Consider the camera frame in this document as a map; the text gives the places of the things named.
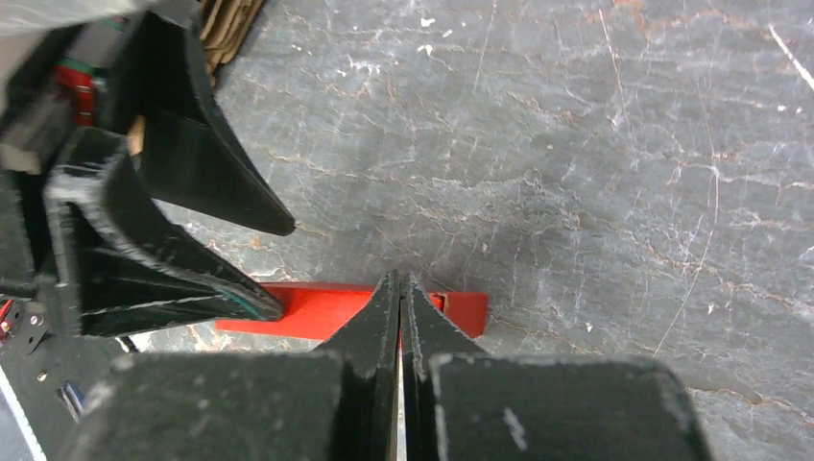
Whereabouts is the red paper box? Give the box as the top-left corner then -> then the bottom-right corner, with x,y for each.
214,281 -> 489,341

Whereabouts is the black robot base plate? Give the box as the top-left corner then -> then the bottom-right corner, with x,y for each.
1,299 -> 136,460

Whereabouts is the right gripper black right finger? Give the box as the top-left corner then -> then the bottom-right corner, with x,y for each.
400,274 -> 712,460

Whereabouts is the stack of flat brown cardboard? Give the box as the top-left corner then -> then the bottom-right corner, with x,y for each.
200,0 -> 265,86

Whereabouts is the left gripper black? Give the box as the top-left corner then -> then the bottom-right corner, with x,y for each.
1,1 -> 296,337

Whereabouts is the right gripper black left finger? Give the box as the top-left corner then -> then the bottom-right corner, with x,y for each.
60,271 -> 400,460

